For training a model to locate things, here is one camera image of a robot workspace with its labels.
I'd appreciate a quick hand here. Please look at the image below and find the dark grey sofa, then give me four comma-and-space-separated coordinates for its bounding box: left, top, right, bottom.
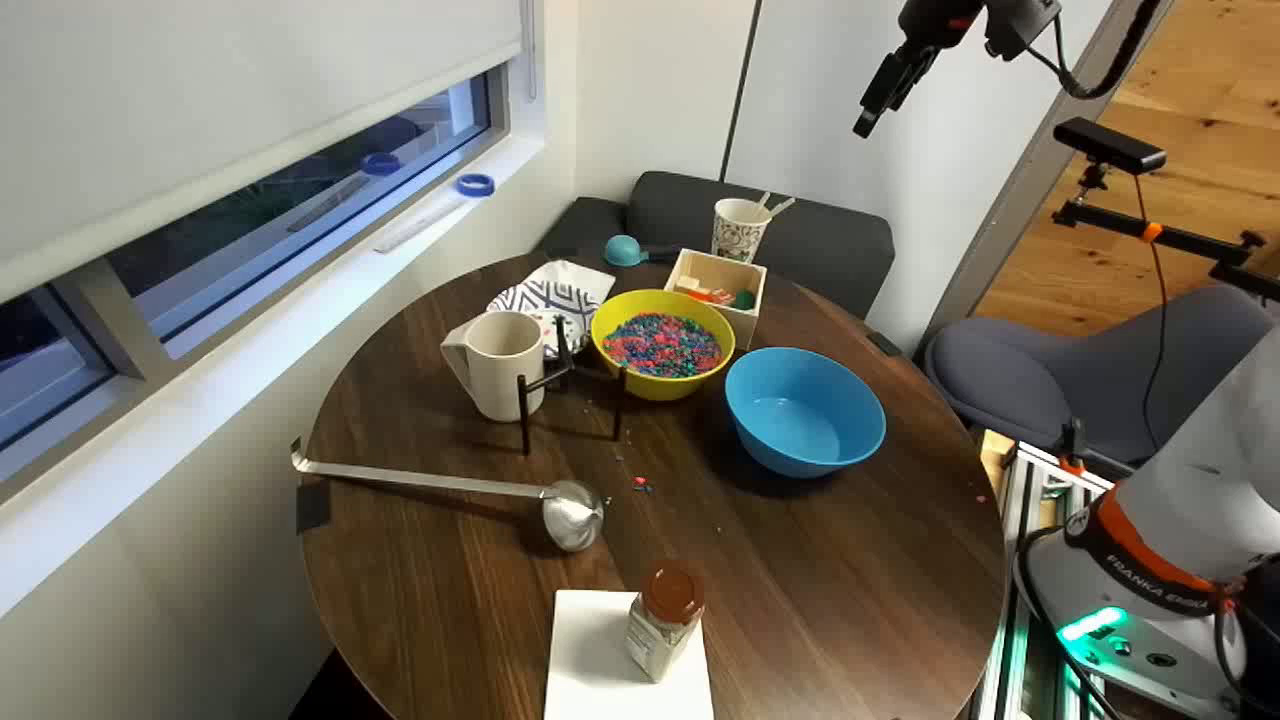
537, 172, 897, 314

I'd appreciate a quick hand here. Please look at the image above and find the yellow bowl with beads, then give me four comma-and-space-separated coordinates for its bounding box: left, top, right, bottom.
588, 287, 736, 405

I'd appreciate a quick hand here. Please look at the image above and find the white paper sheet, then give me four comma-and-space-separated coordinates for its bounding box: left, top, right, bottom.
543, 588, 717, 720

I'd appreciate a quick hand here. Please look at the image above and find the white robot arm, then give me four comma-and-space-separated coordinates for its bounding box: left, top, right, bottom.
924, 200, 1280, 715

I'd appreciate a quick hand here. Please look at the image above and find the black camera on tripod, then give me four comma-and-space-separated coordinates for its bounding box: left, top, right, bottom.
1053, 115, 1280, 298

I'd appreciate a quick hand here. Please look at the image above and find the white roller blind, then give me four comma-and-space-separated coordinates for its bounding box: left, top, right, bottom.
0, 0, 525, 296

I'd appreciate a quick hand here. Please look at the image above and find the light wooden box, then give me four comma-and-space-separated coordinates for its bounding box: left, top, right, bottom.
663, 246, 768, 347

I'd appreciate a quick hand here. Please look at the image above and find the metal ladle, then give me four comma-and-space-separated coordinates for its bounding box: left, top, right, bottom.
288, 445, 609, 553

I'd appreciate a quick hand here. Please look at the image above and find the blue tape roll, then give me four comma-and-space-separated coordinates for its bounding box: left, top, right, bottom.
453, 172, 497, 200

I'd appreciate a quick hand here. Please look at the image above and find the black metal wire stand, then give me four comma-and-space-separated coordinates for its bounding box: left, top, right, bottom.
517, 314, 627, 453

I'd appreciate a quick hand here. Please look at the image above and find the grey office chair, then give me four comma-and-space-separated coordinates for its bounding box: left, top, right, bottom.
924, 283, 1275, 464

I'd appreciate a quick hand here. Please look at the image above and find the patterned paper cup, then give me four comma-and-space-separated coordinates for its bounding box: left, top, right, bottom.
710, 195, 770, 258

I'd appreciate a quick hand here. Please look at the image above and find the blue plastic bowl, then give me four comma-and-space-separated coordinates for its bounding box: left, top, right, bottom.
723, 347, 888, 478

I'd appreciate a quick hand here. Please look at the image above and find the patterned white plate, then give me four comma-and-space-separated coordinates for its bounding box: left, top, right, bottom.
486, 258, 617, 359

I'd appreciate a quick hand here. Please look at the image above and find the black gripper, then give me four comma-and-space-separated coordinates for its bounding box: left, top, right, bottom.
852, 0, 985, 134

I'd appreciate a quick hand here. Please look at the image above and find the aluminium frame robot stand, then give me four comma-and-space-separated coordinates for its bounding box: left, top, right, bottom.
967, 430, 1120, 720

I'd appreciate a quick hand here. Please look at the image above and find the spice jar brown lid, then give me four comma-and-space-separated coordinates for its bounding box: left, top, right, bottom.
622, 565, 703, 680

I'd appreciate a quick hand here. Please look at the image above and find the small teal ball toy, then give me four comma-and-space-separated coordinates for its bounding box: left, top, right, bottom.
605, 231, 646, 268

